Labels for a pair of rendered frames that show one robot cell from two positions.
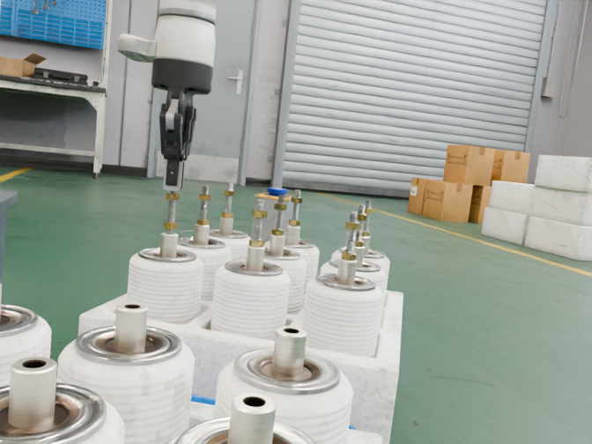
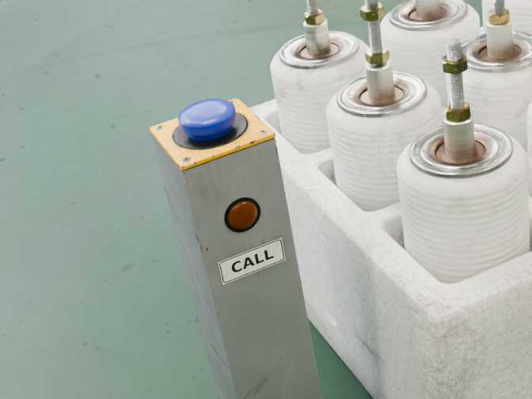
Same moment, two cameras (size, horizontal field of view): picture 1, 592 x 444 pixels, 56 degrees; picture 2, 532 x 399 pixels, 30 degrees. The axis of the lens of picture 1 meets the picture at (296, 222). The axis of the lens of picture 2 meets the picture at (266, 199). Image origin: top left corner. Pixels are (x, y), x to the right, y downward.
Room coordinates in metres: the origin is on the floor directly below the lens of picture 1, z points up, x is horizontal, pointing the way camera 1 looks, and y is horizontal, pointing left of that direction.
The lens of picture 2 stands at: (1.39, 0.60, 0.63)
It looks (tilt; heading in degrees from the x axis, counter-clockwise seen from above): 32 degrees down; 241
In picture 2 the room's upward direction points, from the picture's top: 11 degrees counter-clockwise
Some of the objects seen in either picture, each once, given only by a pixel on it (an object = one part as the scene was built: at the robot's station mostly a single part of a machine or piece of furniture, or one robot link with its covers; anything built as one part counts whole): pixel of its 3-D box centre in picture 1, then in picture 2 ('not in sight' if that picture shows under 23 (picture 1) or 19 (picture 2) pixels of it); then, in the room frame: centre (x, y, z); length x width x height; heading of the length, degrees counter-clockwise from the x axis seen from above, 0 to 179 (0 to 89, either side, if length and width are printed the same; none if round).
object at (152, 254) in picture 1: (167, 255); not in sight; (0.73, 0.16, 0.25); 0.08 x 0.08 x 0.01
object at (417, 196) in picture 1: (431, 196); not in sight; (4.82, -1.13, 0.15); 0.30 x 0.24 x 0.30; 107
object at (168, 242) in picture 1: (168, 246); not in sight; (0.73, 0.16, 0.26); 0.02 x 0.02 x 0.03
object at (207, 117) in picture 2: (277, 193); (208, 123); (1.12, 0.04, 0.32); 0.04 x 0.04 x 0.02
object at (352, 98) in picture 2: (292, 243); (381, 95); (0.94, 0.00, 0.25); 0.08 x 0.08 x 0.01
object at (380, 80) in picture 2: (292, 236); (380, 81); (0.94, 0.00, 0.26); 0.02 x 0.02 x 0.03
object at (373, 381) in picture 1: (264, 358); (506, 207); (0.82, 0.02, 0.09); 0.39 x 0.39 x 0.18; 79
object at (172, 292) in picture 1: (162, 321); not in sight; (0.73, 0.16, 0.16); 0.10 x 0.10 x 0.18
